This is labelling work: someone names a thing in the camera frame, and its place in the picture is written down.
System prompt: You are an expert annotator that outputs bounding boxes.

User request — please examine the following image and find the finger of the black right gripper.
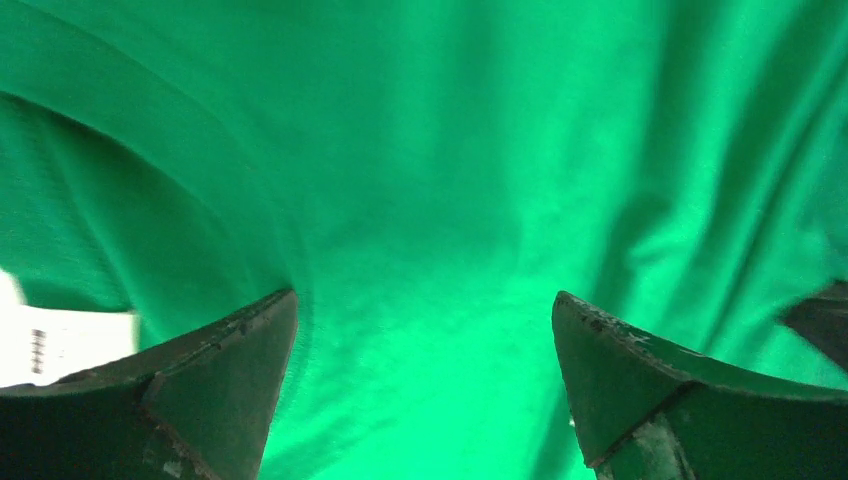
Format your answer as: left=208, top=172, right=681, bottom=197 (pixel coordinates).
left=782, top=281, right=847, bottom=371

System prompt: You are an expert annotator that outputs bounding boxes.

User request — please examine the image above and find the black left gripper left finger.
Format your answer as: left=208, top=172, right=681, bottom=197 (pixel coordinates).
left=1, top=290, right=298, bottom=479

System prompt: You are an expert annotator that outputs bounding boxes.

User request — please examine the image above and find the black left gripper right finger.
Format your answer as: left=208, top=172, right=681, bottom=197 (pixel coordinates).
left=552, top=291, right=847, bottom=479

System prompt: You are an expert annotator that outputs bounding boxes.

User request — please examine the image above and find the green t shirt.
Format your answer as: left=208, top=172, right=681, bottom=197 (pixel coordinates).
left=1, top=1, right=847, bottom=479

